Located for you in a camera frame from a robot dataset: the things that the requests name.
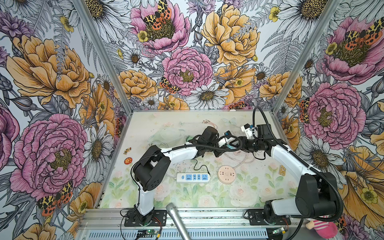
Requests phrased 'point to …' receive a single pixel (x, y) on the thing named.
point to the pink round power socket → (226, 174)
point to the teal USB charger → (231, 147)
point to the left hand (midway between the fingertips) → (226, 149)
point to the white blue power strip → (192, 177)
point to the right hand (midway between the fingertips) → (233, 148)
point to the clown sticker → (127, 150)
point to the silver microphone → (172, 210)
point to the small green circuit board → (148, 231)
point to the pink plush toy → (326, 229)
